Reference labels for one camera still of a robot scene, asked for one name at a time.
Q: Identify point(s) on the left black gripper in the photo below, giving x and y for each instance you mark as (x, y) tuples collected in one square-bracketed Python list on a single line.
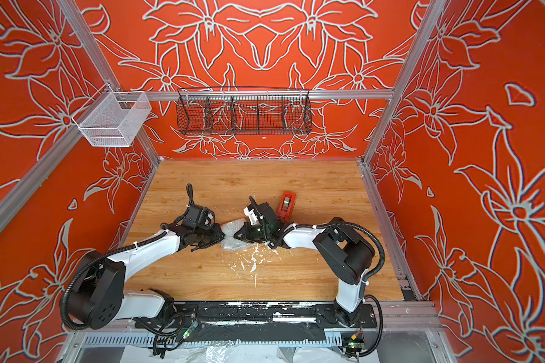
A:
[(219, 235)]

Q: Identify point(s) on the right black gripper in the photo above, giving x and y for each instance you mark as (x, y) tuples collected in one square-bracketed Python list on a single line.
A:
[(249, 234)]

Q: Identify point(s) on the red tape dispenser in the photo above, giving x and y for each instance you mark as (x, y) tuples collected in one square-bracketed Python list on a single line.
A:
[(286, 206)]

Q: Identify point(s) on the clear bubble wrap sheet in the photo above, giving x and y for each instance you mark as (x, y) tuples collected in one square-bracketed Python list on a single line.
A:
[(230, 243)]

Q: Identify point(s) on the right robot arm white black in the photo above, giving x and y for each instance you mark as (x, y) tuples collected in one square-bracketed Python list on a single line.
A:
[(354, 255)]

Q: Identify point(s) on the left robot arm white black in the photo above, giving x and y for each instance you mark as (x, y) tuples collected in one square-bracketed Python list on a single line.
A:
[(96, 294)]

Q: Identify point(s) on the clear plastic hanging bin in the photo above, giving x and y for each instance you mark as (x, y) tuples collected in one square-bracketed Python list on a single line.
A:
[(109, 122)]

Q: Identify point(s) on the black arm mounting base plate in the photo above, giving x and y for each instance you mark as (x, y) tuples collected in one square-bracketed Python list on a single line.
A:
[(254, 314)]

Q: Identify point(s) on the black wire mesh basket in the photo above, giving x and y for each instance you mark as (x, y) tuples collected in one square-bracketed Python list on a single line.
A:
[(249, 111)]

